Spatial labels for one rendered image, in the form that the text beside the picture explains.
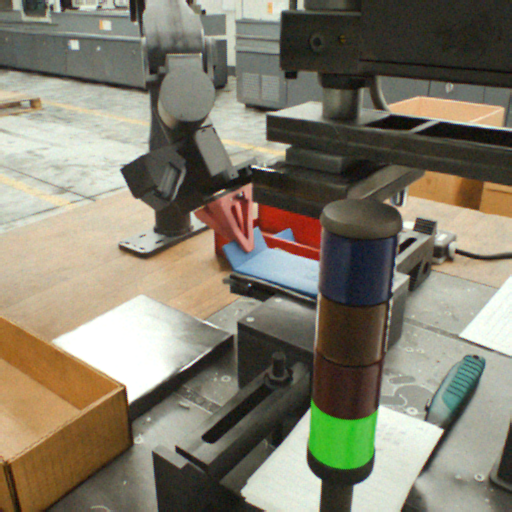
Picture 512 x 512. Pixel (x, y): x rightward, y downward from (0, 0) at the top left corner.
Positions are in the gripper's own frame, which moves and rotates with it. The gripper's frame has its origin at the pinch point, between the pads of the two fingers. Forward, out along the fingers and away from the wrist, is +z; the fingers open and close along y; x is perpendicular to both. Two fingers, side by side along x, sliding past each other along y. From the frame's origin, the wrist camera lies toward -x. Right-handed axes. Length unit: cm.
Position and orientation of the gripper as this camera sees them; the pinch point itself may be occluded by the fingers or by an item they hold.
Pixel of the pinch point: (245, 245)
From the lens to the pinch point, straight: 69.4
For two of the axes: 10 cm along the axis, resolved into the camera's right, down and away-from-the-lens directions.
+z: 4.3, 8.9, 1.1
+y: 6.9, -2.5, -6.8
